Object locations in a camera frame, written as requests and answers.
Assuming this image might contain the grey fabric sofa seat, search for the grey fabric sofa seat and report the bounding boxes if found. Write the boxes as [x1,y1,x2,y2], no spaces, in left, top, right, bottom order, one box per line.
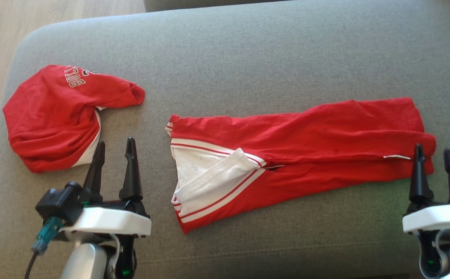
[0,0,450,279]

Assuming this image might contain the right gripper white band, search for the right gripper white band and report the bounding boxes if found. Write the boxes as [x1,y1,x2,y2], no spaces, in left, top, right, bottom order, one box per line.
[402,143,450,279]

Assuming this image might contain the red shorts white stripe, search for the red shorts white stripe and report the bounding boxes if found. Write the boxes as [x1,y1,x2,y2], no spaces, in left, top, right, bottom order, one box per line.
[2,64,146,174]

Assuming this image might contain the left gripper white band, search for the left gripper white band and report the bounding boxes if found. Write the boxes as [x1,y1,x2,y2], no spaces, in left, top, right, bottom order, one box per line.
[60,137,152,279]

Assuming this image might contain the red basketball jersey number 23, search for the red basketball jersey number 23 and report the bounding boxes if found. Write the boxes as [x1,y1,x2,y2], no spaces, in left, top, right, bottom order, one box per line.
[166,97,437,234]

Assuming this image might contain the grey sofa back cushion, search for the grey sofa back cushion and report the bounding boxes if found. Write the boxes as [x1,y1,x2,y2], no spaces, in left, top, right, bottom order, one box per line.
[143,0,291,13]

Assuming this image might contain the teal plug black camera cable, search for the teal plug black camera cable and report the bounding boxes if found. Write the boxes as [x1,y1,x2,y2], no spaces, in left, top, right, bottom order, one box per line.
[24,216,65,279]

